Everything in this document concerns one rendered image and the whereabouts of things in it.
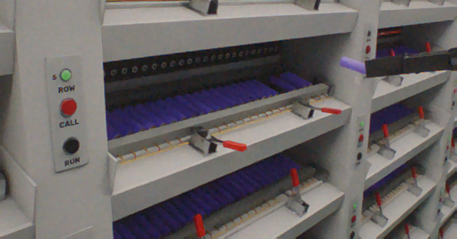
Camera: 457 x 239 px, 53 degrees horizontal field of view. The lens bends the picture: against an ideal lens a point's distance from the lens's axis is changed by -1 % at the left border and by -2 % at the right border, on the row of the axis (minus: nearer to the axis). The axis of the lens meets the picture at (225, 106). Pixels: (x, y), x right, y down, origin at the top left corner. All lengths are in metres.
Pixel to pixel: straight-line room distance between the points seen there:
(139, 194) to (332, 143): 0.57
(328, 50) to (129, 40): 0.57
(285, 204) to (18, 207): 0.57
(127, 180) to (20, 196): 0.13
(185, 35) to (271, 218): 0.44
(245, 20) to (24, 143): 0.36
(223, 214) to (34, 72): 0.48
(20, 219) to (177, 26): 0.29
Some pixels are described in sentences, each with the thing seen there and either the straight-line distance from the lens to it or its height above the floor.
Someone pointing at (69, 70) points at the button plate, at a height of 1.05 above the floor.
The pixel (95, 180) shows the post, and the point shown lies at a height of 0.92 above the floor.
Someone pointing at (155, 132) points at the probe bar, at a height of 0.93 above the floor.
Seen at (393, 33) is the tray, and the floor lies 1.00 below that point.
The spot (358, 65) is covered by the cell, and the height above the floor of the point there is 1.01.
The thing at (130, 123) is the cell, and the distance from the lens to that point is 0.68.
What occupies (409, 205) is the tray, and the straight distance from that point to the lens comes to 1.55.
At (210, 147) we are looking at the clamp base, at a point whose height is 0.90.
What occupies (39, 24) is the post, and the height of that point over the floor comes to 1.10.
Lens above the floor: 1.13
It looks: 14 degrees down
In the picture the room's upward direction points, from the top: straight up
